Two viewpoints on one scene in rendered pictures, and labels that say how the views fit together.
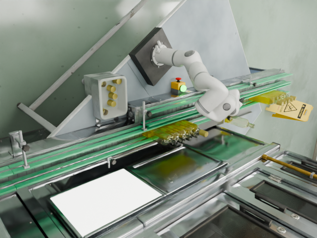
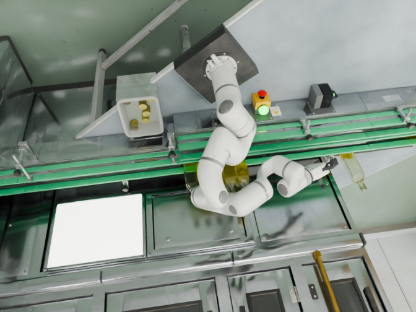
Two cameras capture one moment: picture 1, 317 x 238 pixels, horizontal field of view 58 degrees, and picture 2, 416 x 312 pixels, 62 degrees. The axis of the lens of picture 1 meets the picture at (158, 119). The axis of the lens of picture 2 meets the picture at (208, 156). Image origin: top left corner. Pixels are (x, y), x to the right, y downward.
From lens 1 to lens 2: 1.17 m
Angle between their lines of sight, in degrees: 41
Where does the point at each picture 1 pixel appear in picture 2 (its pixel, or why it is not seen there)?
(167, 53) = (215, 81)
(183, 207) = (152, 279)
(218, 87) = (206, 197)
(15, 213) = (32, 205)
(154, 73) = (210, 90)
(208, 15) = not seen: outside the picture
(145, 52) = (193, 65)
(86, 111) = (116, 119)
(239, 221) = not seen: outside the picture
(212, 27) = (359, 13)
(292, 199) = not seen: outside the picture
